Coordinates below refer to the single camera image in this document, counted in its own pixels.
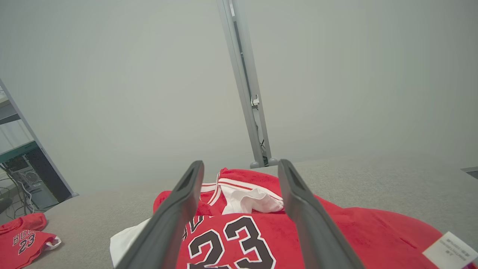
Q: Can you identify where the black computer tower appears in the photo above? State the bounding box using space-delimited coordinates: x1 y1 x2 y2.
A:
4 148 73 210

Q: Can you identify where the desk with green edge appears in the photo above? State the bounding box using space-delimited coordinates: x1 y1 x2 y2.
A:
0 140 40 165

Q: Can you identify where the grey double partition post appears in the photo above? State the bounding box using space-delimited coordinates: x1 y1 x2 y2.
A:
217 0 279 168

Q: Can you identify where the grey single partition post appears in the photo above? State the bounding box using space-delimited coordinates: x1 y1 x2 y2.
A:
0 78 79 198

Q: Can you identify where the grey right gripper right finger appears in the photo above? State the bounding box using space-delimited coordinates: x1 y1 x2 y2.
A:
278 159 364 269

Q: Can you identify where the red jersey with white sleeves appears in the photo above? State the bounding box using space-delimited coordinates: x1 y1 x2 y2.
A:
110 168 478 269

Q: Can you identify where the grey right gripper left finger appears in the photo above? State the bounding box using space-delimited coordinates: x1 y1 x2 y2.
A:
116 161 205 269

